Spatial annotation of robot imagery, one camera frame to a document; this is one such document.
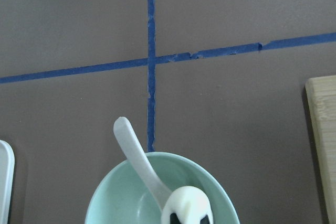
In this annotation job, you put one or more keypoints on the wooden cutting board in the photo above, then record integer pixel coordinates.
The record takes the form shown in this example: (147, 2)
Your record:
(321, 100)

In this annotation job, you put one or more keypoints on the mint green bowl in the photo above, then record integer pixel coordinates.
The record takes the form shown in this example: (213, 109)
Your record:
(122, 197)

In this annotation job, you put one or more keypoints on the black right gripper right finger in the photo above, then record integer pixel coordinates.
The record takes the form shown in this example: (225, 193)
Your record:
(205, 220)

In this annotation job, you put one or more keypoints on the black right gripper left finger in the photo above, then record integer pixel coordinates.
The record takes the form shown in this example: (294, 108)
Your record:
(174, 219)

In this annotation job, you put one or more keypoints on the white ceramic soup spoon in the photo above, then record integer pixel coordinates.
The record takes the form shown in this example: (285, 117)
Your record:
(132, 149)

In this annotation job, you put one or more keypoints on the white plastic tray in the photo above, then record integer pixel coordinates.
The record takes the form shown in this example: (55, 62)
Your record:
(7, 174)

